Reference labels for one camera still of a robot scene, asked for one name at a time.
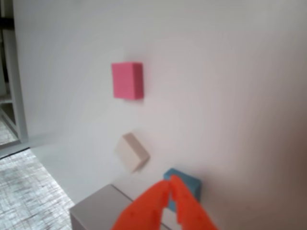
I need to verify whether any white shelf unit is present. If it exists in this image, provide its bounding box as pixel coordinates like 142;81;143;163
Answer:
0;0;29;146

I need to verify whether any grey woven rug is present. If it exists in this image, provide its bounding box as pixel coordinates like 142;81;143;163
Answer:
0;117;75;230

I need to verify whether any white cardboard box bin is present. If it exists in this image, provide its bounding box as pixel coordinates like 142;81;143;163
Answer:
69;184;179;230

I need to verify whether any blue foam cuboid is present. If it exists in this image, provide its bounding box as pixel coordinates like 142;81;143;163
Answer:
163;167;201;213

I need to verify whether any pink foam cuboid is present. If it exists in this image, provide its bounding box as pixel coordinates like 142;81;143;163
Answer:
111;61;144;101

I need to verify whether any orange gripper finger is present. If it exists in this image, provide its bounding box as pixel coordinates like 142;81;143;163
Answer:
169;175;219;230
112;180;171;230

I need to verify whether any cream foam cuboid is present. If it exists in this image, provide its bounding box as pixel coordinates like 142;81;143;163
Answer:
114;132;151;174

